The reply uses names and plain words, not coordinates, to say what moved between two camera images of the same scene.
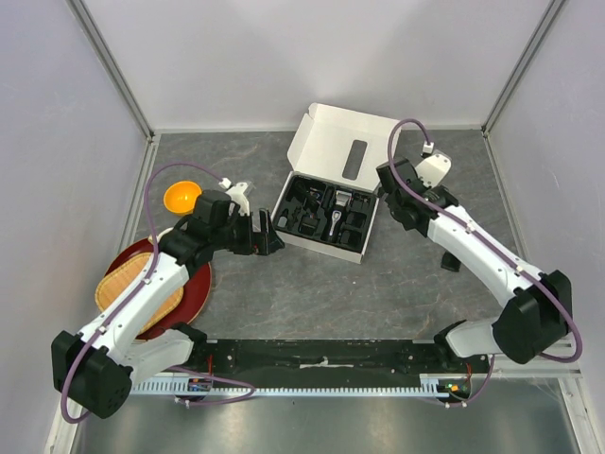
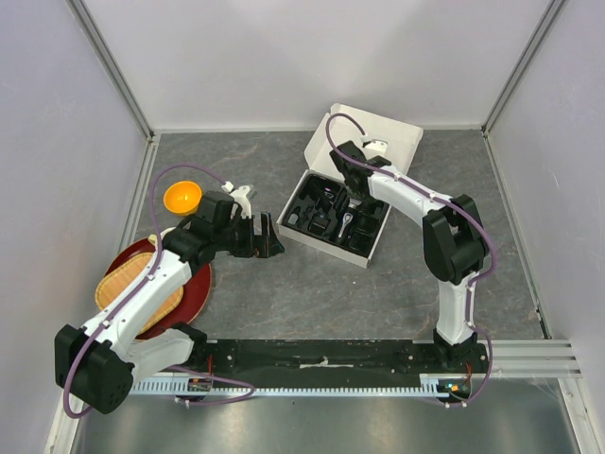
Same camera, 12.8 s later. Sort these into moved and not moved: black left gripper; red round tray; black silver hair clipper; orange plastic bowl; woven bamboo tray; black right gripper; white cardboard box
Moved: white cardboard box; black silver hair clipper; black right gripper
Not moved: orange plastic bowl; woven bamboo tray; red round tray; black left gripper
